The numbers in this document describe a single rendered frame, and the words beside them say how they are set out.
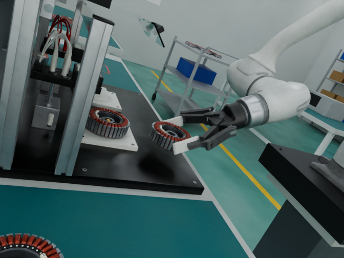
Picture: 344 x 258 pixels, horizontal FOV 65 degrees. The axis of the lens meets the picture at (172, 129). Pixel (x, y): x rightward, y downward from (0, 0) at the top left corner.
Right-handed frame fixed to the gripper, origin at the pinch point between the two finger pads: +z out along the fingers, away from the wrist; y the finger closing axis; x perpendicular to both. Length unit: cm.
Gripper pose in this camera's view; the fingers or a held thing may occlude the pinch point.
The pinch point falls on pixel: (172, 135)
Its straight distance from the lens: 70.1
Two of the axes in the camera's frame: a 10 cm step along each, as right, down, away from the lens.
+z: -9.4, 2.8, -2.1
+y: -3.2, -4.6, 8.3
